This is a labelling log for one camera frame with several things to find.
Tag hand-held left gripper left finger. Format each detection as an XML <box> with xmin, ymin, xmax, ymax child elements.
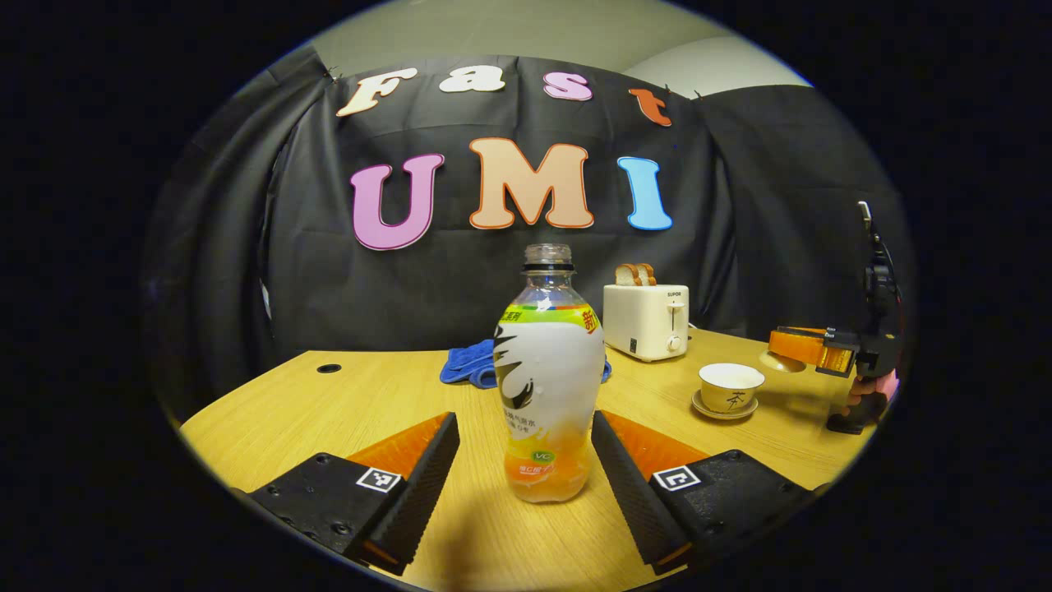
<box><xmin>249</xmin><ymin>412</ymin><xmax>461</xmax><ymax>576</ymax></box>

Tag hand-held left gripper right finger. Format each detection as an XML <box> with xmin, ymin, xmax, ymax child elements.
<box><xmin>590</xmin><ymin>409</ymin><xmax>814</xmax><ymax>576</ymax></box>

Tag white teacup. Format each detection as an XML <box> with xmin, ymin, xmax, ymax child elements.
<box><xmin>699</xmin><ymin>363</ymin><xmax>766</xmax><ymax>414</ymax></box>

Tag water bottle with white label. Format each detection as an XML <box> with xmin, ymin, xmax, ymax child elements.
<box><xmin>493</xmin><ymin>243</ymin><xmax>607</xmax><ymax>504</ymax></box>

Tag white saucer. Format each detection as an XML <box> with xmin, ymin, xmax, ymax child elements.
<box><xmin>691</xmin><ymin>388</ymin><xmax>759</xmax><ymax>422</ymax></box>

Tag blue towel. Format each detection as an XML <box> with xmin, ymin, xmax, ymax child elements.
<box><xmin>439</xmin><ymin>347</ymin><xmax>613</xmax><ymax>390</ymax></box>

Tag black backdrop cloth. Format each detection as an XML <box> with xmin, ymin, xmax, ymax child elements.
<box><xmin>141</xmin><ymin>45</ymin><xmax>915</xmax><ymax>420</ymax></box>

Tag white toaster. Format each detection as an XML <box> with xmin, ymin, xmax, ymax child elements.
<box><xmin>603</xmin><ymin>284</ymin><xmax>690</xmax><ymax>363</ymax></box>

